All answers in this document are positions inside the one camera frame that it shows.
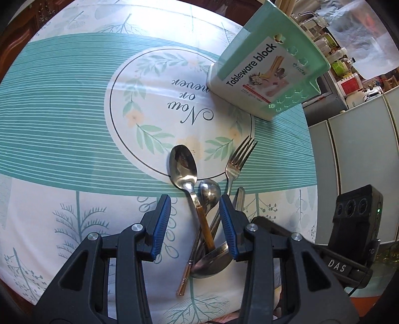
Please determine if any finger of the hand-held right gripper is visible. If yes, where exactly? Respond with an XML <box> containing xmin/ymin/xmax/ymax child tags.
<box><xmin>251</xmin><ymin>216</ymin><xmax>315</xmax><ymax>250</ymax></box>

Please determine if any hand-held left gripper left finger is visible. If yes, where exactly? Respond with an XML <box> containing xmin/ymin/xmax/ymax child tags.
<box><xmin>33</xmin><ymin>194</ymin><xmax>172</xmax><ymax>324</ymax></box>

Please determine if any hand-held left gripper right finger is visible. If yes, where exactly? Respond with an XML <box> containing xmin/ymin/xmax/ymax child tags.
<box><xmin>219</xmin><ymin>194</ymin><xmax>360</xmax><ymax>324</ymax></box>

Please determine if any large metal serving spoon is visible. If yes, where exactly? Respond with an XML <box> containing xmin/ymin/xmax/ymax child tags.
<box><xmin>190</xmin><ymin>187</ymin><xmax>247</xmax><ymax>279</ymax></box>

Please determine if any small metal spoon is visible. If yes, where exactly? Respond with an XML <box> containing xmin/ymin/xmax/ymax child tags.
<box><xmin>176</xmin><ymin>179</ymin><xmax>222</xmax><ymax>296</ymax></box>

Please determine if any metal spoon with gold handle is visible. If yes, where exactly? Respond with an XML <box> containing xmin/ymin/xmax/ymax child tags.
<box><xmin>169</xmin><ymin>144</ymin><xmax>216</xmax><ymax>251</ymax></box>

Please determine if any green plastic utensil holder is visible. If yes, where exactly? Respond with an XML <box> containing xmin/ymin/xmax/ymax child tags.
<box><xmin>207</xmin><ymin>0</ymin><xmax>331</xmax><ymax>121</ymax></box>

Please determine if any metal fork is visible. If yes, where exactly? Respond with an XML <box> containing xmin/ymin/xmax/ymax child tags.
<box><xmin>224</xmin><ymin>135</ymin><xmax>259</xmax><ymax>197</ymax></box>

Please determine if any white cabinet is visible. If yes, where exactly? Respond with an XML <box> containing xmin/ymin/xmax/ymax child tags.
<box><xmin>307</xmin><ymin>87</ymin><xmax>399</xmax><ymax>246</ymax></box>

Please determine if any grey metal box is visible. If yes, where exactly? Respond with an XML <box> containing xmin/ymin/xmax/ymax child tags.
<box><xmin>304</xmin><ymin>73</ymin><xmax>348</xmax><ymax>114</ymax></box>

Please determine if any red label box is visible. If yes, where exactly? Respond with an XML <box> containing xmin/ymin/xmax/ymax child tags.
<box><xmin>339</xmin><ymin>75</ymin><xmax>362</xmax><ymax>95</ymax></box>

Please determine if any clear plastic bag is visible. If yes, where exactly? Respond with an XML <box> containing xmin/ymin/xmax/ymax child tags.
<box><xmin>324</xmin><ymin>0</ymin><xmax>394</xmax><ymax>78</ymax></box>

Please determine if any brown wooden cabinet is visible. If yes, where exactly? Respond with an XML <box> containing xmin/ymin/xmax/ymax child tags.
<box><xmin>0</xmin><ymin>0</ymin><xmax>75</xmax><ymax>81</ymax></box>

